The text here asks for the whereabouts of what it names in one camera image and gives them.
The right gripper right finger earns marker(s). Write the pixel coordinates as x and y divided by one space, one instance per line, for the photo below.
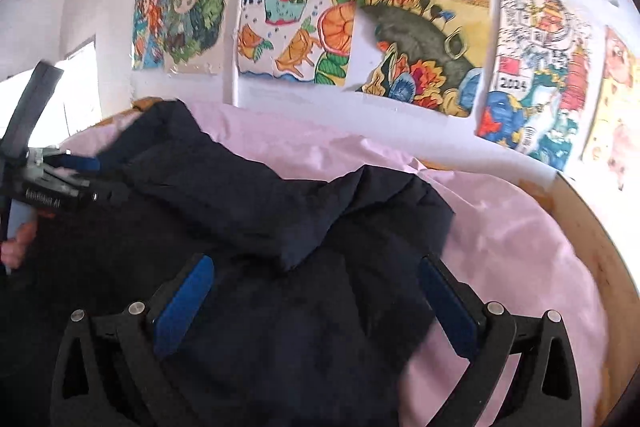
544 390

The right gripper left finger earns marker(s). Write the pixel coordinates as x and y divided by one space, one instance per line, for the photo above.
108 370

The black puffer jacket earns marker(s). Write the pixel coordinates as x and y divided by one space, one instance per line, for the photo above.
315 309

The left hand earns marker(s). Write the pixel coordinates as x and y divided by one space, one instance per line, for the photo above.
14 251

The pink bed sheet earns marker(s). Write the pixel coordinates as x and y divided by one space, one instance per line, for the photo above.
501 241

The pale orange drawing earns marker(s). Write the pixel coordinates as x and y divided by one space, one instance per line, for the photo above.
612 148

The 2024 dragon drawing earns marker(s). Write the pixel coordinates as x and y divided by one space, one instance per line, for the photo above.
539 85

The blond character drawing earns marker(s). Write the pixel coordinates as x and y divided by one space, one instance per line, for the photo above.
193 32

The black cat flowers drawing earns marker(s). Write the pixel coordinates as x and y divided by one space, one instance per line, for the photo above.
433 52

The orange slices drawing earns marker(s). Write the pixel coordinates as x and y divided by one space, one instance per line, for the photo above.
305 41

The wooden bed frame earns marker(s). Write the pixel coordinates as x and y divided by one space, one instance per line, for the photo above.
595 236

